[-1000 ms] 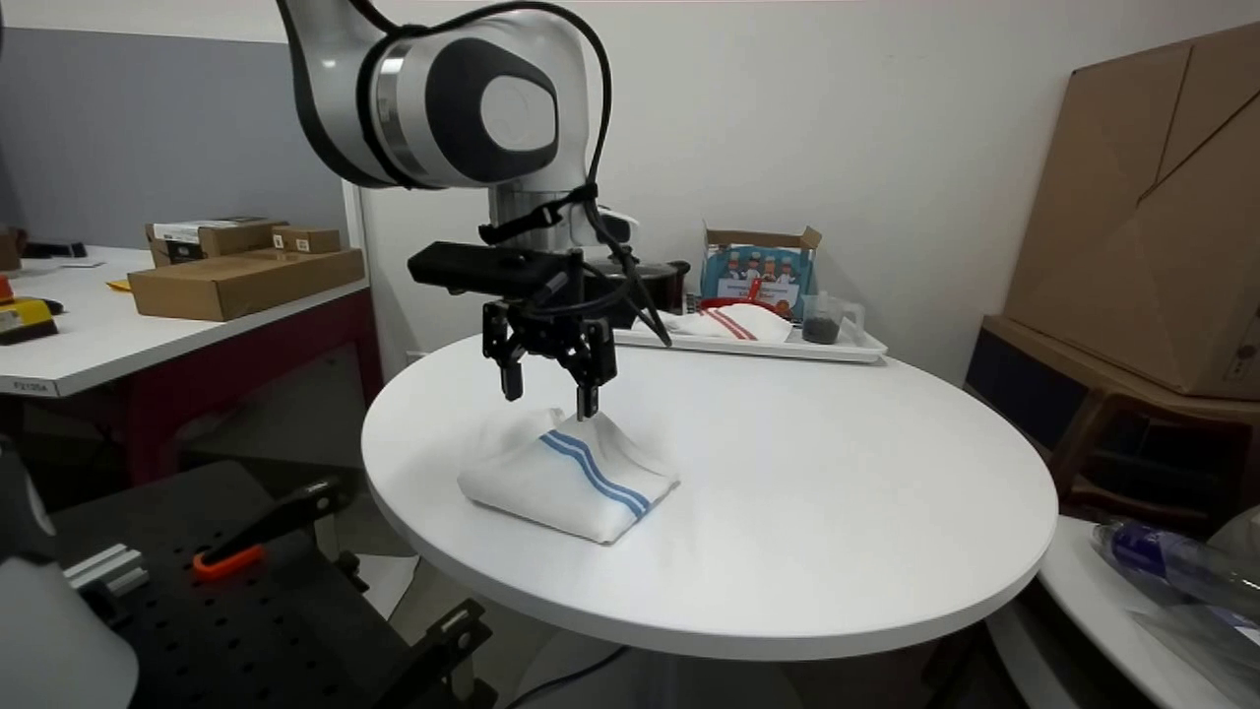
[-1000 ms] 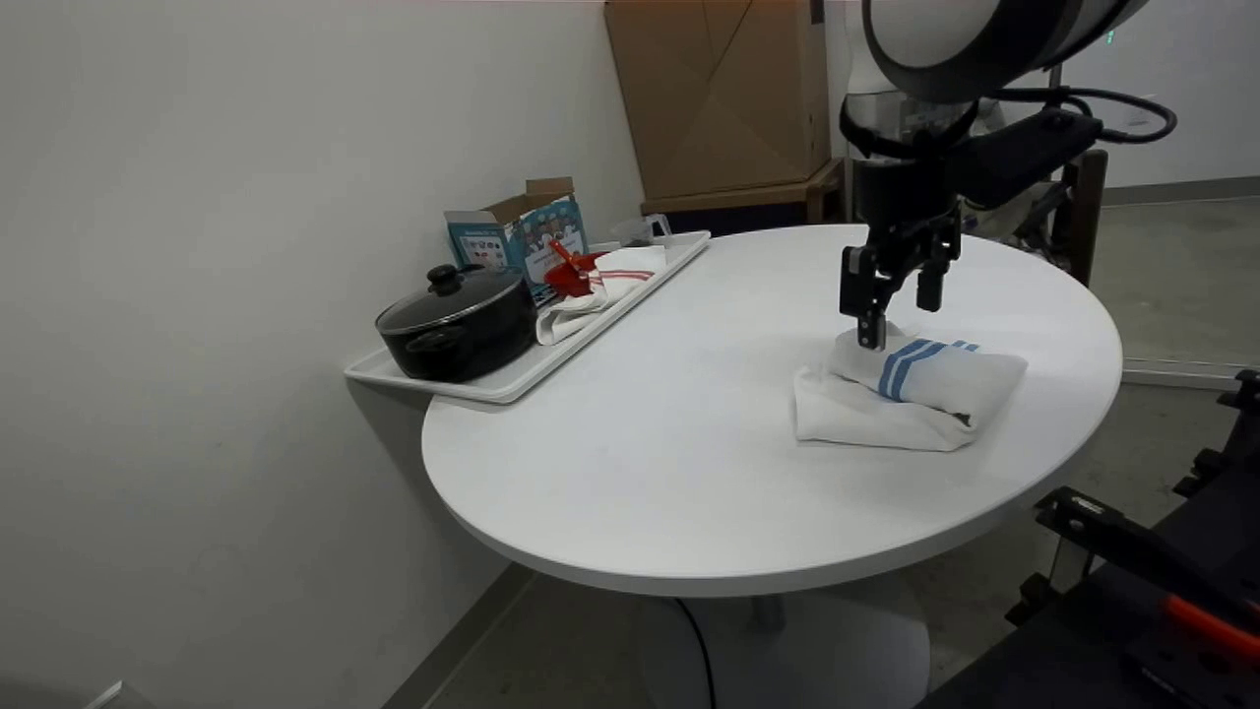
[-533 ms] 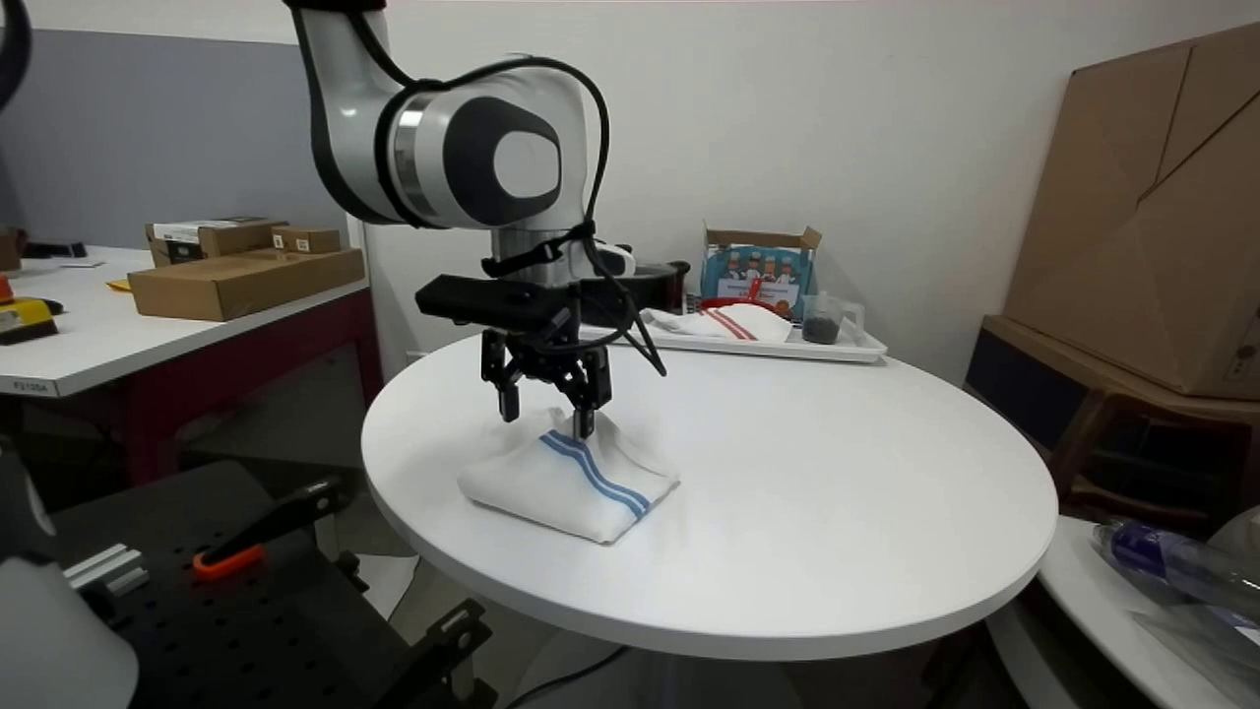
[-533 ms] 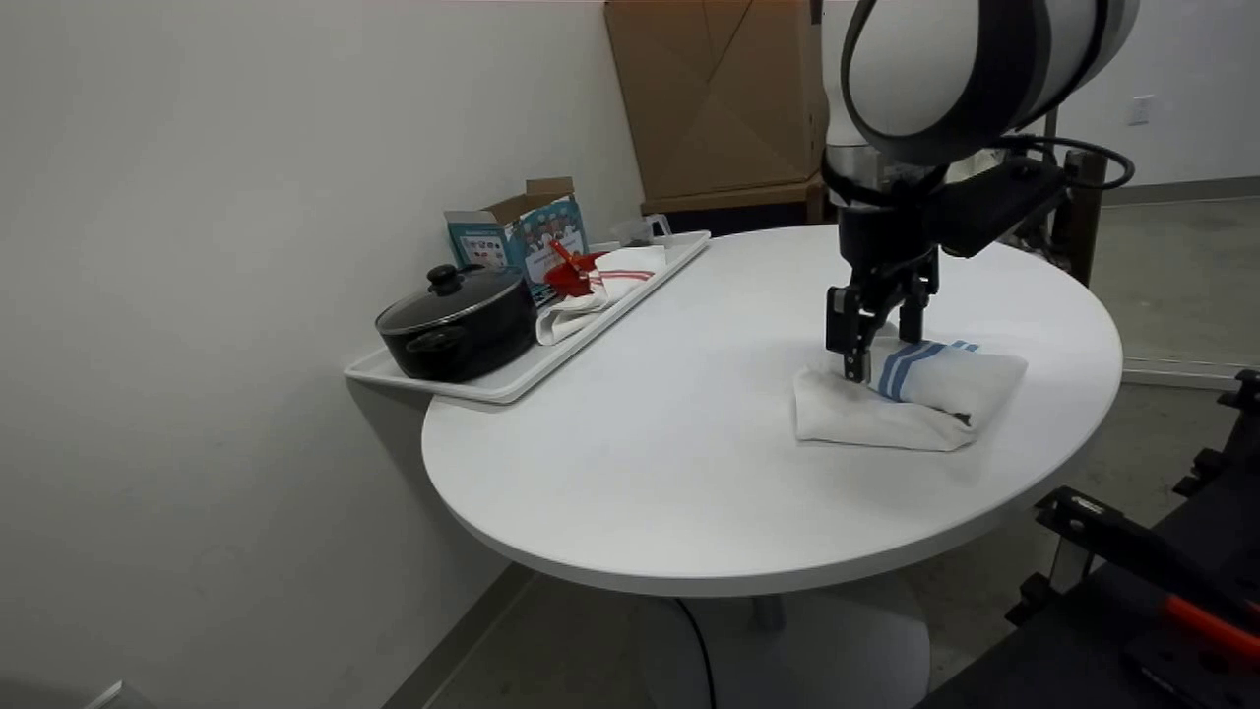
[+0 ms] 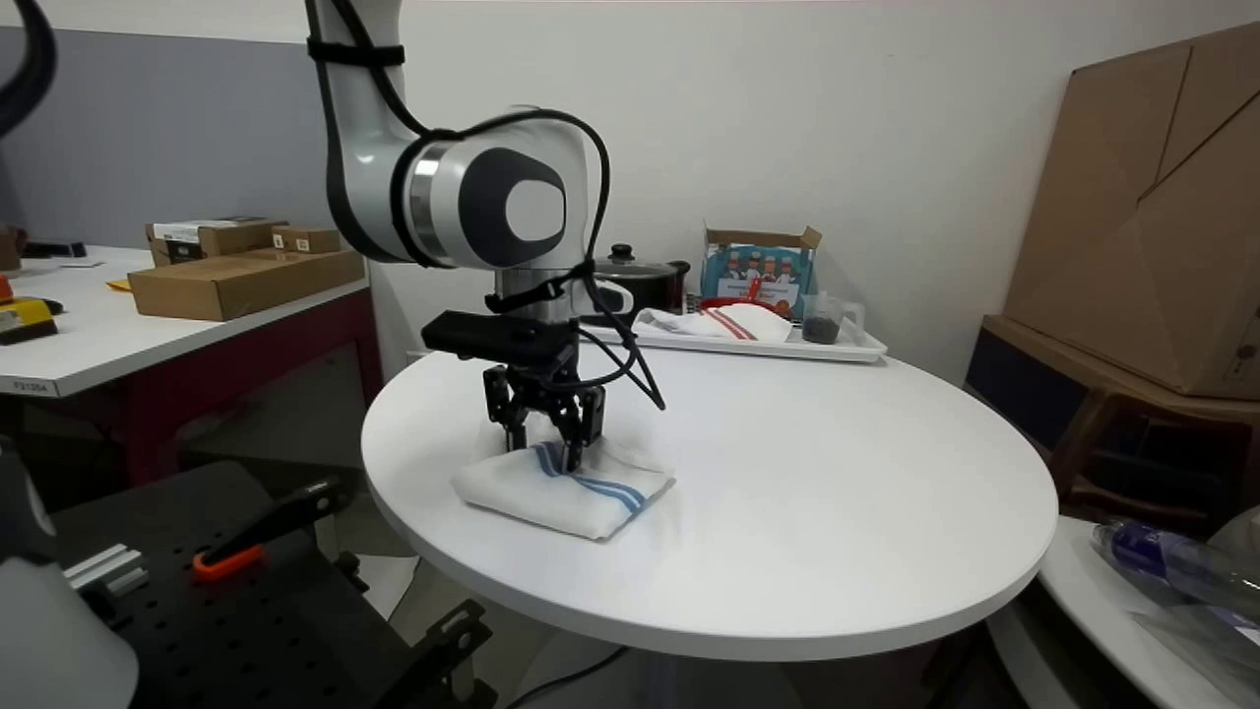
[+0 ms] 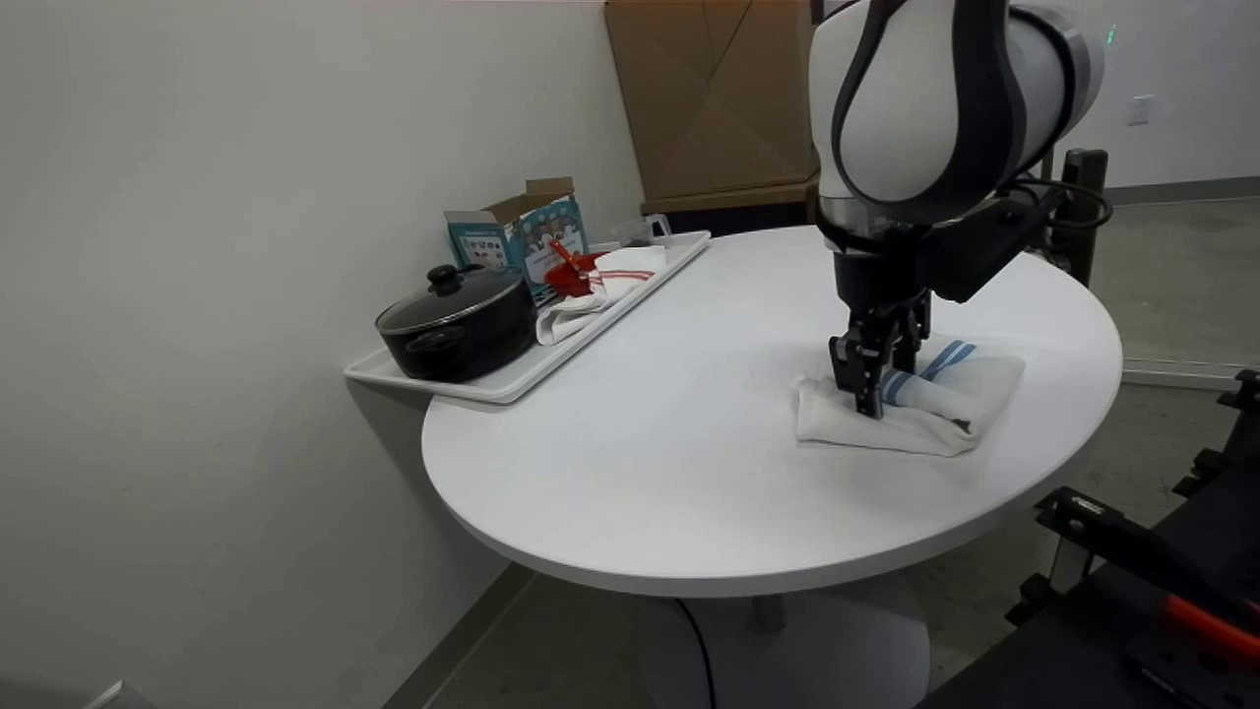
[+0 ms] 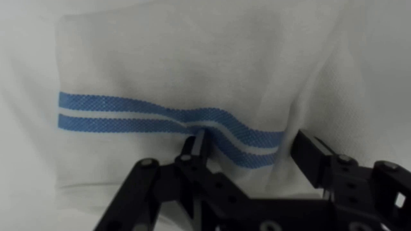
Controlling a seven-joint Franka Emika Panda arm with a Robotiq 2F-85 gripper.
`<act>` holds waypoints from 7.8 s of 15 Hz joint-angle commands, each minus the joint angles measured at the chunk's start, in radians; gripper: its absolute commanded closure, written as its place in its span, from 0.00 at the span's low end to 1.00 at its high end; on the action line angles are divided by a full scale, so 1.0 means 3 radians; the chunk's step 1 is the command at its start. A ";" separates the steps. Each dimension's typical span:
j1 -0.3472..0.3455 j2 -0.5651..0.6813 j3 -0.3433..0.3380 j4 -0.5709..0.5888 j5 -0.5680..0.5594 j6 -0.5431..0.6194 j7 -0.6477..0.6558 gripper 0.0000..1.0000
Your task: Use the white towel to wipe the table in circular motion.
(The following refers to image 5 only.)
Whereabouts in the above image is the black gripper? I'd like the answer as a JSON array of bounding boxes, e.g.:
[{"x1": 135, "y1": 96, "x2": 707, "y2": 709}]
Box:
[{"x1": 480, "y1": 342, "x2": 609, "y2": 475}]

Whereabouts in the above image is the white towel with blue stripes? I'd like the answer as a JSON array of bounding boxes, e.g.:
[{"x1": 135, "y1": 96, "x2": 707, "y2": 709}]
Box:
[{"x1": 450, "y1": 439, "x2": 682, "y2": 544}]

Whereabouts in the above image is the white towel with red stripes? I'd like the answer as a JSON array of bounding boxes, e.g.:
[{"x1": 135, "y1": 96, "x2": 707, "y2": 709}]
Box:
[{"x1": 628, "y1": 300, "x2": 799, "y2": 350}]

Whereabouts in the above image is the black pot with lid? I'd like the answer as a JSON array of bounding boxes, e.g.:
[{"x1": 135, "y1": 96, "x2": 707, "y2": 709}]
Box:
[{"x1": 592, "y1": 240, "x2": 693, "y2": 317}]

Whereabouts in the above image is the white rectangular tray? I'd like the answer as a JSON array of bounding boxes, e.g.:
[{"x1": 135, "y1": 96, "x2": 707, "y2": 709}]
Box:
[{"x1": 614, "y1": 303, "x2": 890, "y2": 370}]

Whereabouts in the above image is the blue printed cardboard box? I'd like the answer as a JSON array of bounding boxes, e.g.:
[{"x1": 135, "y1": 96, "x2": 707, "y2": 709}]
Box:
[{"x1": 695, "y1": 225, "x2": 827, "y2": 329}]

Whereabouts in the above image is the small low cardboard box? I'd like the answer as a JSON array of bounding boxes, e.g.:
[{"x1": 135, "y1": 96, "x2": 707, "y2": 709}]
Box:
[{"x1": 267, "y1": 220, "x2": 345, "y2": 255}]

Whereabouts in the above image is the flat brown cardboard box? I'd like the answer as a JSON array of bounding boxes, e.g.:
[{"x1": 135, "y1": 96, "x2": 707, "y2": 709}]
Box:
[{"x1": 127, "y1": 246, "x2": 370, "y2": 322}]

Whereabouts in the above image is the black perforated breadboard base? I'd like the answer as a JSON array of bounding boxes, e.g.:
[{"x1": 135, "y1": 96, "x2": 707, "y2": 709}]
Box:
[{"x1": 52, "y1": 458, "x2": 502, "y2": 709}]

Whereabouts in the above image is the open small cardboard box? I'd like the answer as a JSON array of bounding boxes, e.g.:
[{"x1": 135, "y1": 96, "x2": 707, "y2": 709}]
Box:
[{"x1": 144, "y1": 219, "x2": 283, "y2": 272}]

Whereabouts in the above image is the aluminium extrusion piece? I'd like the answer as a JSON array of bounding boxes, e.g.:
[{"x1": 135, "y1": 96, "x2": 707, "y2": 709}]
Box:
[{"x1": 60, "y1": 539, "x2": 149, "y2": 598}]

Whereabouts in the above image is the black flat item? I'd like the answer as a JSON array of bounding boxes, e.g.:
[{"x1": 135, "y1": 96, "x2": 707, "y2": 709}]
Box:
[{"x1": 21, "y1": 237, "x2": 90, "y2": 266}]

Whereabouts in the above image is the yellow black tool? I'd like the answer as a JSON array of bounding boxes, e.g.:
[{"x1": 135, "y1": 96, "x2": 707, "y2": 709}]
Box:
[{"x1": 0, "y1": 297, "x2": 68, "y2": 349}]

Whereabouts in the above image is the white rounded cover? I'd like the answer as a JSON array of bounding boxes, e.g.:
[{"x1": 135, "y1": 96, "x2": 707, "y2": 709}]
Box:
[{"x1": 0, "y1": 556, "x2": 140, "y2": 709}]

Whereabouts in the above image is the dark wooden cabinet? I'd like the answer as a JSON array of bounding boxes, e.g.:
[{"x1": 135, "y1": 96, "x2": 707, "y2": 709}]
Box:
[{"x1": 960, "y1": 313, "x2": 1260, "y2": 544}]

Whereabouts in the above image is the small white round table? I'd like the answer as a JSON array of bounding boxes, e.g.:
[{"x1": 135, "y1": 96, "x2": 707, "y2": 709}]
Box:
[{"x1": 1029, "y1": 513, "x2": 1260, "y2": 709}]

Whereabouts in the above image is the large brown cardboard box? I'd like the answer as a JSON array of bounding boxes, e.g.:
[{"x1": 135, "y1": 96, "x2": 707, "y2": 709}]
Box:
[{"x1": 1000, "y1": 15, "x2": 1260, "y2": 405}]

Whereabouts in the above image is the clear plastic bag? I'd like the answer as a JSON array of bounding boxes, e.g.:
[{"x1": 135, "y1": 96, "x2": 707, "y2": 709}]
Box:
[{"x1": 1098, "y1": 503, "x2": 1260, "y2": 685}]

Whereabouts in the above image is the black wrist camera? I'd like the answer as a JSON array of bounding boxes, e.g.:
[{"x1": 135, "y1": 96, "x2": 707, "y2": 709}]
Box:
[{"x1": 420, "y1": 309, "x2": 581, "y2": 367}]

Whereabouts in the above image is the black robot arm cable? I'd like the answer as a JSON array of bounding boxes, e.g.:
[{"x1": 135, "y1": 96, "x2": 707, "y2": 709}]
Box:
[{"x1": 306, "y1": 0, "x2": 668, "y2": 416}]

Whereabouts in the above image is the black mounting bracket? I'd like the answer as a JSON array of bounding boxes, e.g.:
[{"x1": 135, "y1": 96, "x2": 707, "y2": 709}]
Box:
[{"x1": 378, "y1": 598, "x2": 501, "y2": 709}]

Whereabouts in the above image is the black floor cable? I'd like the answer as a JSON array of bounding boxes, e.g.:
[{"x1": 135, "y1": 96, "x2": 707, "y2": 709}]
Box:
[{"x1": 502, "y1": 644, "x2": 634, "y2": 709}]

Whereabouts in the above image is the black clamp with orange handle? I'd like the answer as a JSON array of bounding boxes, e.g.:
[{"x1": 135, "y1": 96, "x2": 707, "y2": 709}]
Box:
[{"x1": 187, "y1": 469, "x2": 354, "y2": 589}]

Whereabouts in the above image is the white work table red frame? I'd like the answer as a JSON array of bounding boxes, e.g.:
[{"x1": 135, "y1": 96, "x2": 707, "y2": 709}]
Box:
[{"x1": 0, "y1": 240, "x2": 384, "y2": 488}]

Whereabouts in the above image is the thick black hose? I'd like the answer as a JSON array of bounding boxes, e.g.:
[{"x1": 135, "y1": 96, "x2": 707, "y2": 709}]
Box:
[{"x1": 0, "y1": 0, "x2": 63, "y2": 144}]

